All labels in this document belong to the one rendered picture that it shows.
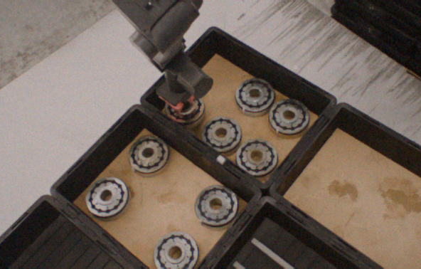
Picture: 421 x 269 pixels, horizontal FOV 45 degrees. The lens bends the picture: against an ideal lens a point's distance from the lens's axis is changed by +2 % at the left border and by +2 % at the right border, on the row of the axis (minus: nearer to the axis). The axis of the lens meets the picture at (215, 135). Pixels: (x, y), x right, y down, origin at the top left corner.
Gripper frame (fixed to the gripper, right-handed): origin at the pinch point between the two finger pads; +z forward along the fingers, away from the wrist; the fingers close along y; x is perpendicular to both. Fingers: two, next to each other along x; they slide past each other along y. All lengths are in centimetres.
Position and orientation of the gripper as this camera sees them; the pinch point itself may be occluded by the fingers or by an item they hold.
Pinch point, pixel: (183, 103)
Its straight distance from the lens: 129.7
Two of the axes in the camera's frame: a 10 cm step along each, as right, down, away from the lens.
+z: 0.6, 4.8, 8.8
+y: 6.5, -6.9, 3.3
